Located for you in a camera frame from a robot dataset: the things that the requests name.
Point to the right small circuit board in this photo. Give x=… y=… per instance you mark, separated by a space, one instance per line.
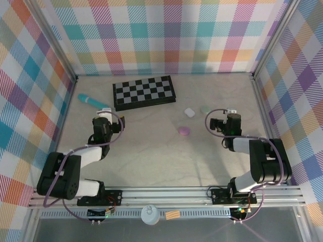
x=239 y=211

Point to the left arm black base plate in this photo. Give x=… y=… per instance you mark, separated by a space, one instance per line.
x=113 y=197

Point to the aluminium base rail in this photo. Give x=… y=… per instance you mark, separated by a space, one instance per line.
x=164 y=195

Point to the white round plastic cap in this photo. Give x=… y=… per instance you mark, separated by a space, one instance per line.
x=150 y=215

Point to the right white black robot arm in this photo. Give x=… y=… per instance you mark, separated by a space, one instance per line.
x=267 y=161

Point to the small circuit board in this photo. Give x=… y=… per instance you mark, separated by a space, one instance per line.
x=239 y=211
x=101 y=212

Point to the black grey folding chessboard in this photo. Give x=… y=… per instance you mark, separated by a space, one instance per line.
x=143 y=88

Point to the green earbud charging case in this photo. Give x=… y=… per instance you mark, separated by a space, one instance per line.
x=205 y=109

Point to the left aluminium frame post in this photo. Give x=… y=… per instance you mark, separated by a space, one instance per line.
x=54 y=40

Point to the right aluminium floor rail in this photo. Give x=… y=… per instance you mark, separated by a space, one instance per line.
x=261 y=100

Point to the purple earbud charging case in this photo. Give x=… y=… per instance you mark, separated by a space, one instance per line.
x=184 y=131

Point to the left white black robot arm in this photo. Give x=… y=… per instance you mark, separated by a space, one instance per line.
x=85 y=153

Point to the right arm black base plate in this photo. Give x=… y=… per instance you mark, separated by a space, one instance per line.
x=219 y=196

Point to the left small circuit board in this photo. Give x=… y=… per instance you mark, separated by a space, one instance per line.
x=101 y=212

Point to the teal pen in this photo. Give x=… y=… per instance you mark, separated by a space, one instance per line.
x=90 y=100

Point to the aluminium frame post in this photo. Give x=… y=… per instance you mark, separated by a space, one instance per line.
x=54 y=40
x=275 y=37

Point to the right aluminium frame post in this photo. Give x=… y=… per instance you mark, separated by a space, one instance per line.
x=275 y=37

